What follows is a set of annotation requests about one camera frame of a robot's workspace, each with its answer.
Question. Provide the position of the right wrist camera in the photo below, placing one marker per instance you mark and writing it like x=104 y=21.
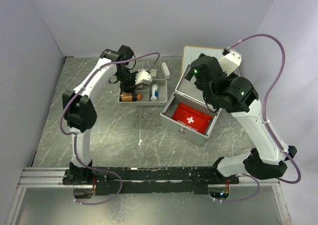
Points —
x=230 y=60

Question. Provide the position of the grey plastic divided tray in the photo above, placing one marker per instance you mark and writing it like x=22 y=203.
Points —
x=145 y=91

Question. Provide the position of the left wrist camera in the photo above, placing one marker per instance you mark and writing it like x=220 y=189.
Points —
x=143 y=77

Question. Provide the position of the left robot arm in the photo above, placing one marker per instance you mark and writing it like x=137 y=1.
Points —
x=79 y=111

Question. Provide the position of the grey metal case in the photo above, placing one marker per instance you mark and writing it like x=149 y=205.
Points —
x=187 y=93

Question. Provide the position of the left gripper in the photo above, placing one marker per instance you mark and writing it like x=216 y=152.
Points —
x=128 y=88

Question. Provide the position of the small whiteboard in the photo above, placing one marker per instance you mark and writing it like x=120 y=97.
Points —
x=190 y=53

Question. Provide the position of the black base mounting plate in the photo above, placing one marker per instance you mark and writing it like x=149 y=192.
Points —
x=137 y=180

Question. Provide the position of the brown medicine bottle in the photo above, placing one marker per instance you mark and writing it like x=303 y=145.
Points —
x=129 y=97

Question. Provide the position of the red first aid kit pouch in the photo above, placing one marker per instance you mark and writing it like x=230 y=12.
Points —
x=191 y=118

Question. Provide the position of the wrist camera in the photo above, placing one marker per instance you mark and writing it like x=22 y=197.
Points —
x=143 y=77
x=230 y=60

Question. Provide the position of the white red medicine box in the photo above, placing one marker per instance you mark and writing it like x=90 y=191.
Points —
x=153 y=72

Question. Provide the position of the white blue tube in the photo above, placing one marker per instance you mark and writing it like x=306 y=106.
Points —
x=154 y=92

